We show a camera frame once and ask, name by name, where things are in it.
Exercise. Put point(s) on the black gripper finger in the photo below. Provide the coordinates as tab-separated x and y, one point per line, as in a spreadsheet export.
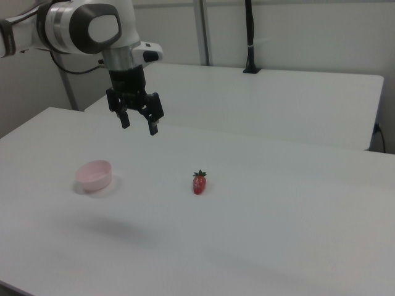
153	114
123	115

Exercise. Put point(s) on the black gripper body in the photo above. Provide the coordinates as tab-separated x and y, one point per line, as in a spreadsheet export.
128	84

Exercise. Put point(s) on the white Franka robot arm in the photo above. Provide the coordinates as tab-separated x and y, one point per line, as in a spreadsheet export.
77	27

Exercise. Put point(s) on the pink plastic bowl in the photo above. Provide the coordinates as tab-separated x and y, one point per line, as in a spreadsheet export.
93	176

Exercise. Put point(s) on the red plastic strawberry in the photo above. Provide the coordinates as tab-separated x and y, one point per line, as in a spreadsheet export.
199	183

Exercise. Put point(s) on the grey wall frame post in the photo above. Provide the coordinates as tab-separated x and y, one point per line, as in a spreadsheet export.
202	31

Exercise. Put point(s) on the black camera pole with clamp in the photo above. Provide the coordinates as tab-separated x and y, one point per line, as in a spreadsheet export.
250	37

